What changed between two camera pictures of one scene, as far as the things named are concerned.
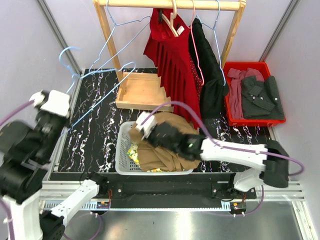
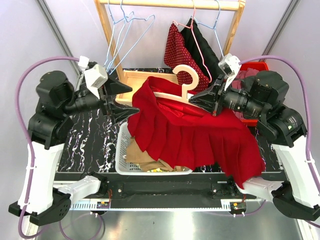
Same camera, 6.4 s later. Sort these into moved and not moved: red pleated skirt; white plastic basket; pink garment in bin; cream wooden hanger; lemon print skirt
Moved: cream wooden hanger; lemon print skirt; red pleated skirt
Not moved: pink garment in bin; white plastic basket
